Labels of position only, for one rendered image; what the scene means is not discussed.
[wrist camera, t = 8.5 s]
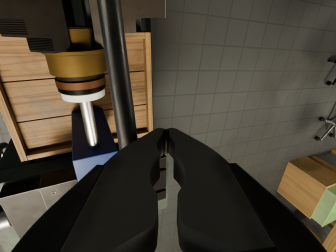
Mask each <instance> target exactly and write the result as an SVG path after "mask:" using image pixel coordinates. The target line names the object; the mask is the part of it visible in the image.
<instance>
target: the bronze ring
mask: <svg viewBox="0 0 336 252"><path fill-rule="evenodd" d="M67 30H68V35H69V40H70V45H71V50H70V51H65V52H60V53H42V52H41V54H43V55H45V58H46V61H47V65H48V69H49V73H50V75H52V76H54V77H55V78H54V80H55V84H56V87H57V89H58V92H59V93H61V94H64V95H69V96H81V95H89V94H94V93H97V92H100V91H102V90H103V89H105V87H106V76H105V74H104V72H106V71H107V64H106V57H105V51H104V48H96V43H95V37H94V29H93V27H92V26H80V25H67Z"/></svg>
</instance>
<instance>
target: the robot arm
mask: <svg viewBox="0 0 336 252"><path fill-rule="evenodd" d="M165 153H167V154H169V155H170V156H171V157H172V158H173V178H174V179H175V180H176V181H177V182H178V184H179V185H180V187H181V189H180V190H179V192H178V194H177V232H178V242H179V247H180V249H181V250H182V251H183V252H327V251H326V249H325V248H324V247H323V245H322V244H321V243H320V242H319V240H318V239H317V238H316V237H315V236H314V234H313V233H312V232H311V231H310V230H309V229H308V228H307V226H306V225H305V224H304V223H303V222H302V221H301V220H300V219H299V218H298V217H297V216H296V215H295V214H294V213H293V212H292V211H291V210H290V209H289V208H287V207H286V206H285V205H284V204H283V203H282V202H281V201H279V200H278V199H277V198H276V197H275V196H274V195H272V194H271V193H270V192H269V191H268V190H267V189H266V188H264V187H263V186H262V185H261V184H260V183H259V182H257V181H256V180H255V179H254V178H253V177H252V176H250V175H249V174H248V173H247V172H246V171H245V170H244V169H242V168H241V167H240V166H239V165H238V164H237V163H229V162H228V161H227V160H225V159H224V158H223V157H222V156H221V155H220V154H218V153H217V152H216V151H214V150H213V149H212V148H210V147H209V146H207V145H205V144H204V143H202V142H200V141H198V140H196V139H195V138H193V137H191V136H189V135H187V134H185V133H183V132H182V131H180V130H178V129H176V128H168V129H164V128H156V129H154V130H153V131H151V132H149V133H147V134H146V135H144V136H142V137H140V138H139V139H137V140H135V141H133V142H132V143H130V144H128V145H127V146H125V147H124V148H122V149H121V150H120V151H118V152H117V153H116V154H114V155H113V156H112V157H111V158H110V159H109V160H108V161H107V162H106V163H105V164H104V165H100V164H97V165H96V166H95V167H94V168H93V169H92V170H90V171H89V172H88V173H87V174H86V175H85V176H84V177H83V178H82V179H81V180H80V181H79V182H77V183H76V184H75V185H74V186H73V187H72V188H71V189H70V190H69V191H68V192H67V193H65V194H64V195H63V196H62V197H61V198H60V199H59V200H58V201H57V202H56V203H55V204H53V205H52V206H51V207H50V208H49V209H48V210H47V211H46V212H45V213H44V214H43V215H42V216H41V217H40V218H39V219H38V220H37V221H36V222H35V223H34V224H33V225H32V226H31V227H30V229H29V230H28V231H27V232H26V233H25V234H24V236H23V237H22V238H21V239H20V240H19V242H18V243H17V244H16V246H15V247H14V248H13V249H12V251H11V252H154V251H155V250H156V248H157V243H158V228H159V215H158V194H157V192H156V191H155V190H154V188H153V187H154V185H155V184H156V182H157V181H158V180H159V178H160V158H161V156H162V155H163V154H165Z"/></svg>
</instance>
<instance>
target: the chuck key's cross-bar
mask: <svg viewBox="0 0 336 252"><path fill-rule="evenodd" d="M97 7H98V14H99V20H100V27H101V34H102V40H103V47H104V53H105V60H106V67H107V73H108V80H109V87H110V93H111V100H112V106H113V113H114V120H115V126H116V133H117V140H118V146H119V150H121V149H123V148H124V147H125V146H127V145H129V144H130V143H132V142H134V141H136V140H137V139H138V135H137V127H136V119H135V111H134V103H133V95H132V87H131V79H130V71H129V63H128V55H127V47H126V39H125V30H124V22H123V14H122V6H121V0H97Z"/></svg>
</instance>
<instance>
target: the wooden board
mask: <svg viewBox="0 0 336 252"><path fill-rule="evenodd" d="M124 34H125V42H126V50H127V58H128V66H129V74H130V82H131V90H132V98H133V106H134V114H135V122H136V130H137V138H141V137H142V136H144V135H146V134H148V133H149V132H151V131H153V99H152V60H151V32H148V31H136V33H124ZM104 74H105V79H106V83H105V84H106V87H105V89H104V90H105V95H104V96H103V97H101V98H99V99H96V100H93V101H92V107H93V109H99V108H102V109H103V111H104V114H105V117H106V120H107V122H108V125H109V128H110V131H111V134H112V136H113V139H114V142H115V143H118V137H117V130H116V123H115V117H114V110H113V104H112V97H111V90H110V84H109V77H108V70H106V72H104ZM55 77H56V76H52V75H51V74H50V71H49V68H48V64H47V60H46V56H45V55H44V54H42V53H40V52H31V51H30V49H29V45H28V42H27V39H26V37H4V36H2V35H1V34H0V112H1V114H2V117H3V119H4V121H5V124H6V126H7V129H8V131H9V134H10V136H11V138H12V141H13V143H14V146H15V148H16V150H17V153H18V155H19V158H20V160H21V162H24V161H28V160H34V159H39V158H44V157H49V156H54V155H58V154H63V153H68V152H72V112H78V111H81V107H80V103H79V102H68V101H65V100H63V99H62V95H61V93H60V92H58V88H57V87H56V83H55Z"/></svg>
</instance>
